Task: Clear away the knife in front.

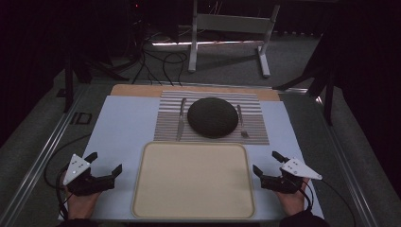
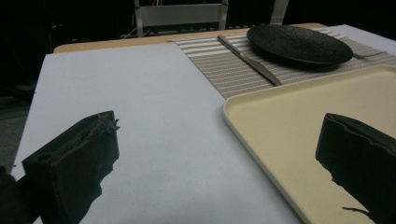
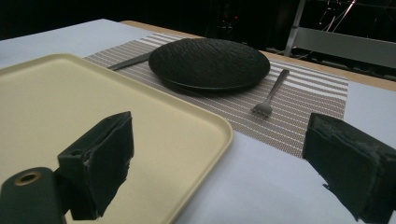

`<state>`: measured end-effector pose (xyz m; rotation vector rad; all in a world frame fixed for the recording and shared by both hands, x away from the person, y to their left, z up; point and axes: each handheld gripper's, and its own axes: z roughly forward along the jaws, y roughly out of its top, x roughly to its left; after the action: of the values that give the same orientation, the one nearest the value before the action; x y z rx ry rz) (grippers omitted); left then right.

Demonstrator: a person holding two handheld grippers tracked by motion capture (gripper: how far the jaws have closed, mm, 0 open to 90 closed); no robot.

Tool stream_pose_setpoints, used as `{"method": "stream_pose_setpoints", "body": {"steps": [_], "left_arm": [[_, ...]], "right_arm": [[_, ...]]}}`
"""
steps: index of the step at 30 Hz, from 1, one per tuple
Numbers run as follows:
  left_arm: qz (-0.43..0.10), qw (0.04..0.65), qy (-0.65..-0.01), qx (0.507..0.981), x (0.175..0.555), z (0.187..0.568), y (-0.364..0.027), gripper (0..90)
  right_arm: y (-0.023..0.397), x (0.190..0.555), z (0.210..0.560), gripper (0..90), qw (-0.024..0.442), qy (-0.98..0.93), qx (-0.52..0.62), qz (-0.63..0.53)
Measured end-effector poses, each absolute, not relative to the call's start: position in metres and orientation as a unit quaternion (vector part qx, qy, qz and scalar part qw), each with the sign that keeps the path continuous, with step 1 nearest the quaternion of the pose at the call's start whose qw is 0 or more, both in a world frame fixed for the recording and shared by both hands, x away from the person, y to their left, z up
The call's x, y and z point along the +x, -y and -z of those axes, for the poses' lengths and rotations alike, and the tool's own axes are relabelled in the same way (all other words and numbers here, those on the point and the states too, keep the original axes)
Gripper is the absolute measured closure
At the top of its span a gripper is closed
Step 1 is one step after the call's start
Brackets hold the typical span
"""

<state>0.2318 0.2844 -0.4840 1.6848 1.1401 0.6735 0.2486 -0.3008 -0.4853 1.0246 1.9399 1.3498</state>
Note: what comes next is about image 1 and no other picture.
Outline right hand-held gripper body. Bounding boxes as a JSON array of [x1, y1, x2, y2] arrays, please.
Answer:
[[260, 157, 323, 195]]

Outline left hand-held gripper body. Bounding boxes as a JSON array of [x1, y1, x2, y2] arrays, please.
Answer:
[[61, 153, 116, 197]]

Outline silver fork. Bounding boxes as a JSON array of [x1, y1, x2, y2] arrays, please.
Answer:
[[235, 103, 251, 139]]

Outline dark round plate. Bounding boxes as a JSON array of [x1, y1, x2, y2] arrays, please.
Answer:
[[186, 96, 239, 139]]

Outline silver table knife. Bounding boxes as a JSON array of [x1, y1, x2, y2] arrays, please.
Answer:
[[175, 96, 188, 143]]

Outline person's right hand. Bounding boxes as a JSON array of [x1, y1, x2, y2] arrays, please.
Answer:
[[275, 177, 312, 218]]

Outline person's left hand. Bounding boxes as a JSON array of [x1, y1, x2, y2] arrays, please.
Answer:
[[63, 183, 102, 220]]

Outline light blue table sheet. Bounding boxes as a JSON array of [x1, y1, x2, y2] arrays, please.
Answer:
[[57, 95, 325, 222]]

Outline beige tray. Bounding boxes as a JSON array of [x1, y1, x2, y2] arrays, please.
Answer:
[[131, 141, 256, 220]]

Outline striped placemat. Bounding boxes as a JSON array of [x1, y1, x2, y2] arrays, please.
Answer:
[[152, 90, 270, 147]]

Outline black tripod stand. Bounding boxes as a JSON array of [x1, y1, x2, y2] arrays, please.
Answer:
[[271, 29, 340, 127], [61, 51, 131, 114]]

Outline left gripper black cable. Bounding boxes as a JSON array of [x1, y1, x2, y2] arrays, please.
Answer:
[[43, 133, 93, 221]]

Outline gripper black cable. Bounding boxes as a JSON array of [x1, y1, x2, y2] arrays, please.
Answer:
[[43, 133, 93, 221], [299, 178, 357, 227]]

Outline black floor bracket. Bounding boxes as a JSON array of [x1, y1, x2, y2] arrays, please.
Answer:
[[69, 112, 94, 126]]

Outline aluminium rail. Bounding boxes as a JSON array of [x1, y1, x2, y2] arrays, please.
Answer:
[[0, 84, 90, 227], [314, 95, 381, 227]]

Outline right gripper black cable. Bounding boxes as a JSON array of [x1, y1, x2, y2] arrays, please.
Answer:
[[299, 178, 357, 227]]

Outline black floor cables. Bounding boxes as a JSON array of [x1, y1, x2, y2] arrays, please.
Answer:
[[131, 46, 189, 87]]

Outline white metal stand frame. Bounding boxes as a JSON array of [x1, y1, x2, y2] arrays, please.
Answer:
[[187, 0, 281, 79]]

